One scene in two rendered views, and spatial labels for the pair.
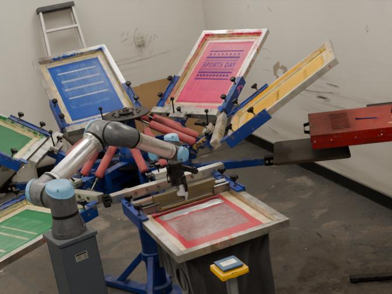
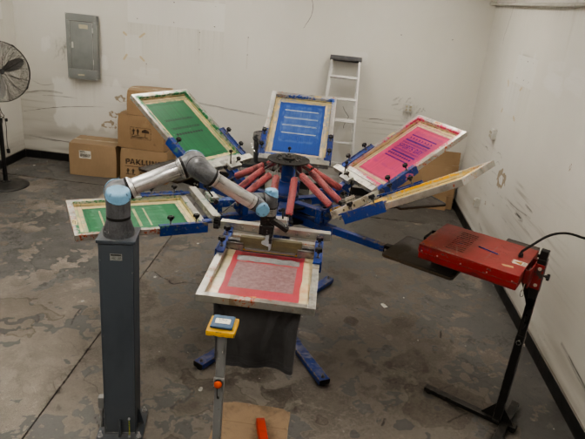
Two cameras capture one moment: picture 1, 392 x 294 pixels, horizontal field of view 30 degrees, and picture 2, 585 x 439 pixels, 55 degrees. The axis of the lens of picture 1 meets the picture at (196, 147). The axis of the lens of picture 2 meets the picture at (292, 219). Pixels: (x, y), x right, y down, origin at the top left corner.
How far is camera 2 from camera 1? 1.52 m
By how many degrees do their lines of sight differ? 22
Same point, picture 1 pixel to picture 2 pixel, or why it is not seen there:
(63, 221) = (109, 222)
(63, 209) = (111, 212)
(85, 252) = (120, 255)
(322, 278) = (405, 373)
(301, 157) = (410, 260)
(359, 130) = (466, 259)
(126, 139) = (200, 176)
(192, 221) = (254, 271)
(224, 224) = (271, 286)
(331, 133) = (438, 250)
